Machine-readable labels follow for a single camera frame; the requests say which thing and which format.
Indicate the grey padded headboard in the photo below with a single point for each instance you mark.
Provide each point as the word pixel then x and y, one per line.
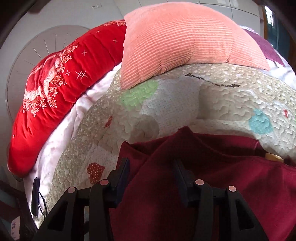
pixel 23 58

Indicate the purple fleece blanket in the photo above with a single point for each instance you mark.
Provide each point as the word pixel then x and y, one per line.
pixel 266 48

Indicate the quilted patchwork bedspread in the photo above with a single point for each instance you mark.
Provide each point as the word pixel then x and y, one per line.
pixel 173 104

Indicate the dark wooden nightstand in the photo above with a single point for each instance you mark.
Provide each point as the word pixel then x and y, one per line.
pixel 20 204

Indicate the white fleece sheet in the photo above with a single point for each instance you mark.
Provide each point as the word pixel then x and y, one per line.
pixel 67 129

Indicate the red floral quilt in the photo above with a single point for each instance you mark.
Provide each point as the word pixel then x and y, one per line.
pixel 57 81

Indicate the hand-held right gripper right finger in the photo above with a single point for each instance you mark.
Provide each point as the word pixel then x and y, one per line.
pixel 181 177

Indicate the blue sliding door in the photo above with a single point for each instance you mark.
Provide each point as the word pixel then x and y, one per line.
pixel 269 20

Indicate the white wall socket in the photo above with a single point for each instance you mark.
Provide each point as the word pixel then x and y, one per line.
pixel 97 6

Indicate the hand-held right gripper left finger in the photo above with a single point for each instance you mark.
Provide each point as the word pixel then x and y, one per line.
pixel 123 178

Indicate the maroon knit sweater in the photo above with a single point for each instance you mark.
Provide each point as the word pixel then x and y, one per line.
pixel 231 166

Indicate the pink ribbed pillow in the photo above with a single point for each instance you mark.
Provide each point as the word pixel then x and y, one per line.
pixel 185 41

